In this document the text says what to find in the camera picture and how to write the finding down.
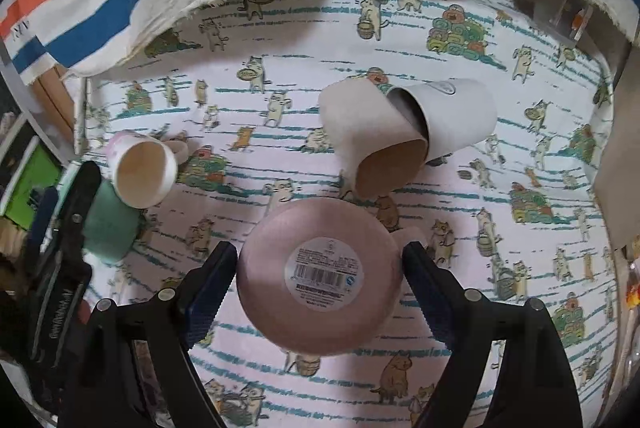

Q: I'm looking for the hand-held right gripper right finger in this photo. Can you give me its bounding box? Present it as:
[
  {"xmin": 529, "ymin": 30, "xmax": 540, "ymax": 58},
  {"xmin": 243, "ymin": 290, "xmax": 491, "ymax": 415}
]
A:
[{"xmin": 401, "ymin": 241, "xmax": 584, "ymax": 428}]

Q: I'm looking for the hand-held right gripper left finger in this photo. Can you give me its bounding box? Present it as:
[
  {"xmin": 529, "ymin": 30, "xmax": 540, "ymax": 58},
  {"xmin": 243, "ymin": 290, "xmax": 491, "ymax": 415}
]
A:
[{"xmin": 57, "ymin": 240, "xmax": 239, "ymax": 428}]

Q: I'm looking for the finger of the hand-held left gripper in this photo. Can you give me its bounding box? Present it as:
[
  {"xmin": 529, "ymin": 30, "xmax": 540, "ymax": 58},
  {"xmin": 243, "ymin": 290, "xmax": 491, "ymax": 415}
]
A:
[
  {"xmin": 49, "ymin": 161, "xmax": 103, "ymax": 276},
  {"xmin": 24, "ymin": 186, "xmax": 60, "ymax": 265}
]

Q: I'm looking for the pink cup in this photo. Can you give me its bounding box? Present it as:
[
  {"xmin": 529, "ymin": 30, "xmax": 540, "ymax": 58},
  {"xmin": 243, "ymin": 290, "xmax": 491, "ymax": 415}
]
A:
[{"xmin": 236, "ymin": 197, "xmax": 430, "ymax": 356}]

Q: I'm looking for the green cup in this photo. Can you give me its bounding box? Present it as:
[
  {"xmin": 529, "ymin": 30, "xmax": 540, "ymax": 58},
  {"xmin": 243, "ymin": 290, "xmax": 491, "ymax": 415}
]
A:
[{"xmin": 81, "ymin": 182, "xmax": 144, "ymax": 265}]

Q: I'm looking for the small floral white cup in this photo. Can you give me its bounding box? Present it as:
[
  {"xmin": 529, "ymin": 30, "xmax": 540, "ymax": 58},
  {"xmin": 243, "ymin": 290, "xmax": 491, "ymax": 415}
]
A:
[{"xmin": 106, "ymin": 130, "xmax": 190, "ymax": 209}]

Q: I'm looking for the beige cup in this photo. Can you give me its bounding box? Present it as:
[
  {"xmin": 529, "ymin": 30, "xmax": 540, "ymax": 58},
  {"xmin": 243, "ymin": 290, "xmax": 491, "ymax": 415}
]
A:
[{"xmin": 318, "ymin": 78, "xmax": 431, "ymax": 201}]

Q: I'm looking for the green box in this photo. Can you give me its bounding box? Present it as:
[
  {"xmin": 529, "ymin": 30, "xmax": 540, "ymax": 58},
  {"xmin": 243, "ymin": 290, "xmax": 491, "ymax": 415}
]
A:
[{"xmin": 2, "ymin": 140, "xmax": 65, "ymax": 221}]

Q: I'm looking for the wooden furniture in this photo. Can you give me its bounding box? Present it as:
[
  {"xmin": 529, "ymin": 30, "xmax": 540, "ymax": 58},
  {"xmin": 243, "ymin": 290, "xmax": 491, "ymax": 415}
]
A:
[{"xmin": 32, "ymin": 65, "xmax": 78, "ymax": 153}]

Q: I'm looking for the cat printed bed sheet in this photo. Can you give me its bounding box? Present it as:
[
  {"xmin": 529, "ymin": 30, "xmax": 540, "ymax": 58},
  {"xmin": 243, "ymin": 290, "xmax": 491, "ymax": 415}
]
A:
[{"xmin": 75, "ymin": 0, "xmax": 621, "ymax": 428}]

